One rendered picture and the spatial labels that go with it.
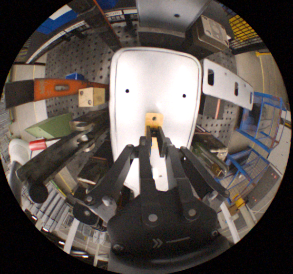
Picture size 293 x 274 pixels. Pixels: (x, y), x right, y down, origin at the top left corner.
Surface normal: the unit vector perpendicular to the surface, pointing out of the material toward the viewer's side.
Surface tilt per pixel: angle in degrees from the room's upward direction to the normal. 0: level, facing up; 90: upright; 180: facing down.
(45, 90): 90
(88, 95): 0
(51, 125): 90
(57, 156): 81
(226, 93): 0
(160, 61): 0
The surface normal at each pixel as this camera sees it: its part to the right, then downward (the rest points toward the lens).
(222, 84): -0.01, 0.35
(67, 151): 0.99, 0.11
